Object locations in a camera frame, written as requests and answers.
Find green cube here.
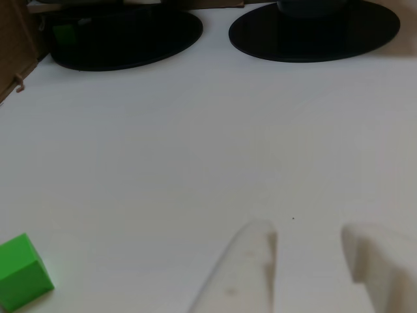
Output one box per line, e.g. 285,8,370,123
0,232,55,312

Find dark oval monitor stand base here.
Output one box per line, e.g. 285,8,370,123
228,0,401,63
48,8,204,72

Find dim green block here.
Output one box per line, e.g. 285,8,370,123
51,23,79,46

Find brown cardboard panel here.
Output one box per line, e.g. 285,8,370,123
0,0,50,107

